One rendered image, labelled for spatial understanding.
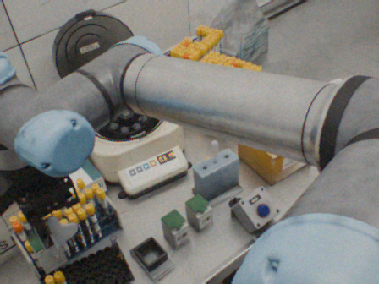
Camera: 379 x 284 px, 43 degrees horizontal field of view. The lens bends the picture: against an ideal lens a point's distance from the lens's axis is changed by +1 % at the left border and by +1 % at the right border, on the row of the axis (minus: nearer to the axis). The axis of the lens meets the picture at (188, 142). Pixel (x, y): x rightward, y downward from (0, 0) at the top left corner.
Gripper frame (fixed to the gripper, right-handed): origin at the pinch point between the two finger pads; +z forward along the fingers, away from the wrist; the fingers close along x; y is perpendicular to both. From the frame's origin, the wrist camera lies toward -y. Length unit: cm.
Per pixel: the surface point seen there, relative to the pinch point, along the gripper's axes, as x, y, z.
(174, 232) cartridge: -1.1, 23.7, 16.6
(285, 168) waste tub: -1, 55, 19
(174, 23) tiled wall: 58, 65, 9
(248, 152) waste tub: 8, 51, 18
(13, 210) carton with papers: 20.6, -1.2, 10.6
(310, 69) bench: 26, 92, 22
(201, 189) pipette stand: 4.8, 35.1, 16.9
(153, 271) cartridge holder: -3.7, 16.1, 20.8
